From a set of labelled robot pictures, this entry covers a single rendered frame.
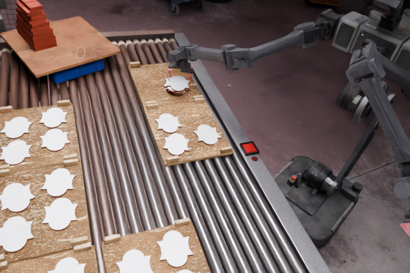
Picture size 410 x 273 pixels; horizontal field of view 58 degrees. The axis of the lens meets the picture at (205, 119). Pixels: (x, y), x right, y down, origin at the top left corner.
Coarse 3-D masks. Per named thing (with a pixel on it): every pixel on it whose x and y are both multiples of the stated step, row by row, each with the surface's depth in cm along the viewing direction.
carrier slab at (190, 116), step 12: (144, 108) 195; (168, 108) 197; (180, 108) 198; (192, 108) 200; (204, 108) 201; (180, 120) 191; (192, 120) 193; (204, 120) 194; (156, 132) 182; (180, 132) 184; (192, 132) 185; (156, 144) 177; (192, 144) 179; (204, 144) 180; (216, 144) 181; (228, 144) 182; (168, 156) 171; (180, 156) 172; (192, 156) 173; (204, 156) 174; (216, 156) 176
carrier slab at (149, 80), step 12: (132, 72) 219; (144, 72) 220; (156, 72) 222; (180, 72) 225; (144, 84) 211; (156, 84) 213; (192, 84) 217; (144, 96) 203; (156, 96) 204; (168, 96) 205; (180, 96) 207; (192, 96) 208
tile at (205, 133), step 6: (198, 126) 188; (204, 126) 189; (198, 132) 184; (204, 132) 185; (210, 132) 186; (216, 132) 186; (198, 138) 181; (204, 138) 182; (210, 138) 182; (216, 138) 183; (210, 144) 180
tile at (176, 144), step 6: (168, 138) 178; (174, 138) 179; (180, 138) 179; (168, 144) 175; (174, 144) 176; (180, 144) 176; (186, 144) 177; (168, 150) 173; (174, 150) 173; (180, 150) 174; (186, 150) 174
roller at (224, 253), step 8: (136, 40) 250; (136, 48) 244; (144, 56) 237; (144, 64) 230; (184, 168) 171; (192, 168) 170; (192, 176) 166; (192, 184) 163; (200, 184) 164; (200, 192) 160; (200, 200) 157; (200, 208) 156; (208, 208) 154; (208, 216) 151; (208, 224) 149; (216, 224) 149; (216, 232) 146; (216, 240) 144; (224, 240) 144; (224, 248) 141; (224, 256) 139; (224, 264) 137; (232, 264) 136; (232, 272) 134
